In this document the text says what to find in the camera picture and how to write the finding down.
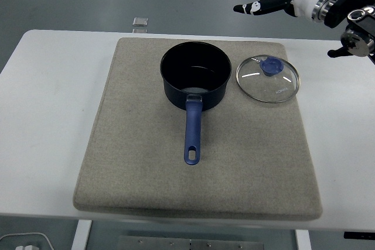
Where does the glass pot lid blue knob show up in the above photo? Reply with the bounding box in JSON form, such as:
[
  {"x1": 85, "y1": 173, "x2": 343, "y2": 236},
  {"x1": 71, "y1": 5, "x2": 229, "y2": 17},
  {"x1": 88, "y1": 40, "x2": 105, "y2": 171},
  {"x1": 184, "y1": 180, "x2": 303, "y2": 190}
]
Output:
[{"x1": 236, "y1": 54, "x2": 301, "y2": 104}]

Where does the grey-brown fabric mat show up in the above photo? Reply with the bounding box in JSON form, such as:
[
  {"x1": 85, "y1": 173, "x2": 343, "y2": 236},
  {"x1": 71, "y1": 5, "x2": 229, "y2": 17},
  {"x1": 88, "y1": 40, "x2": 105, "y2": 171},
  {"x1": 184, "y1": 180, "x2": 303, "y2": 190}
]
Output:
[{"x1": 72, "y1": 37, "x2": 323, "y2": 221}]

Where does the white table leg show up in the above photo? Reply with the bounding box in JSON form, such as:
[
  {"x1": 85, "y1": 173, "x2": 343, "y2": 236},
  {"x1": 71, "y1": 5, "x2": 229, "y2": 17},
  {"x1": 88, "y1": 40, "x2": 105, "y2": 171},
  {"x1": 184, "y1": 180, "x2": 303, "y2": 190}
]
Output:
[
  {"x1": 295, "y1": 228, "x2": 312, "y2": 250},
  {"x1": 71, "y1": 220, "x2": 93, "y2": 250}
]

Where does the black flat bar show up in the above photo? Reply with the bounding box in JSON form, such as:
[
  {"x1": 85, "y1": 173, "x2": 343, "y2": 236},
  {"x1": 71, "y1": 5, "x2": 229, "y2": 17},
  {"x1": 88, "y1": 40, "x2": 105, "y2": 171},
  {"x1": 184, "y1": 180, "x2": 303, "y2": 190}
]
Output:
[{"x1": 343, "y1": 231, "x2": 375, "y2": 240}]

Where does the grey metal plate with screws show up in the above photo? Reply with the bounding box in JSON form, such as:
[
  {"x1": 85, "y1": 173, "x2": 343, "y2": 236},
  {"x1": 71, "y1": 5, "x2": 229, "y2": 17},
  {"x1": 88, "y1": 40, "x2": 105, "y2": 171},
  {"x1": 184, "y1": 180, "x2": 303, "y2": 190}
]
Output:
[{"x1": 118, "y1": 235, "x2": 266, "y2": 250}]

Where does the white power adapter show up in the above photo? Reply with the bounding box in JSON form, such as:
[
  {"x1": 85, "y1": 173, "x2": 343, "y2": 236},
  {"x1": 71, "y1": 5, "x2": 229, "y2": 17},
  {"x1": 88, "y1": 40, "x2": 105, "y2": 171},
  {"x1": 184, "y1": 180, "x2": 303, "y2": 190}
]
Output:
[{"x1": 16, "y1": 242, "x2": 42, "y2": 250}]

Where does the dark blue long-handled saucepan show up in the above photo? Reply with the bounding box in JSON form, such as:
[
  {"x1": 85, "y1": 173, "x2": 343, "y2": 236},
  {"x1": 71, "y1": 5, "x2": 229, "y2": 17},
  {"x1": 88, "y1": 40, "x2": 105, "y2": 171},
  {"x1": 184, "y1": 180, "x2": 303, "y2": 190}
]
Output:
[{"x1": 159, "y1": 41, "x2": 233, "y2": 166}]

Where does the white cable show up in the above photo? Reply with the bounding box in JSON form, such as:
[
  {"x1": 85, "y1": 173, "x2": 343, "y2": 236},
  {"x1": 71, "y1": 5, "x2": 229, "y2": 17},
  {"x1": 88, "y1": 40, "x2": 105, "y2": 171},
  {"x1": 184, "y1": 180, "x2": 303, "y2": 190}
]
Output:
[{"x1": 0, "y1": 232, "x2": 55, "y2": 250}]

